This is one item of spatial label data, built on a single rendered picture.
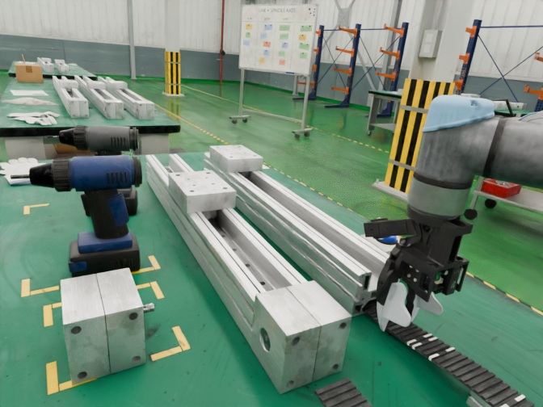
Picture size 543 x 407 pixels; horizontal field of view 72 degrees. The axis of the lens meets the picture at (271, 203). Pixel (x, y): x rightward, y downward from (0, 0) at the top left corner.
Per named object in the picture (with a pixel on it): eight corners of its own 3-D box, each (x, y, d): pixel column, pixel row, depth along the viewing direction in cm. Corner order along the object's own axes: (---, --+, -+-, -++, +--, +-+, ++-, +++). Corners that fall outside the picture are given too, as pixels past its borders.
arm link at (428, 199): (401, 174, 53) (439, 170, 56) (394, 204, 54) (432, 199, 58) (445, 191, 47) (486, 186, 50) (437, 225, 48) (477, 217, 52)
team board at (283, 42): (228, 123, 678) (233, 2, 607) (246, 121, 715) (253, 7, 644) (295, 140, 592) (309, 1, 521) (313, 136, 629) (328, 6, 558)
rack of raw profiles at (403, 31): (291, 99, 1174) (299, 22, 1094) (314, 99, 1219) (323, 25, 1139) (366, 117, 914) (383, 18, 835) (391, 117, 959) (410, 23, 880)
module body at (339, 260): (393, 304, 69) (403, 263, 66) (351, 316, 64) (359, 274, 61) (230, 174, 134) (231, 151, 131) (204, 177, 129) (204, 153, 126)
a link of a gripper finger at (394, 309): (391, 351, 55) (415, 296, 53) (364, 326, 60) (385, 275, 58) (405, 350, 57) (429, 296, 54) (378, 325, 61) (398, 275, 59)
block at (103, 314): (163, 358, 52) (162, 301, 49) (72, 386, 47) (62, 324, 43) (148, 315, 60) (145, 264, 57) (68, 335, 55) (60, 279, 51)
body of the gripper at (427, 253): (423, 307, 51) (445, 228, 47) (380, 274, 58) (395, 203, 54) (460, 295, 55) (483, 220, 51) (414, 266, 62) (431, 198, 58)
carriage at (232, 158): (261, 178, 113) (263, 157, 111) (227, 182, 108) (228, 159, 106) (240, 165, 126) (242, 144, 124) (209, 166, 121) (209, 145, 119)
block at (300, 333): (355, 366, 54) (366, 311, 50) (279, 395, 48) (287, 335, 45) (319, 326, 61) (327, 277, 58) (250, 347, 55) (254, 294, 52)
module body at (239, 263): (307, 330, 60) (313, 285, 57) (250, 347, 55) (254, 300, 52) (177, 178, 125) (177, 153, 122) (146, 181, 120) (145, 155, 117)
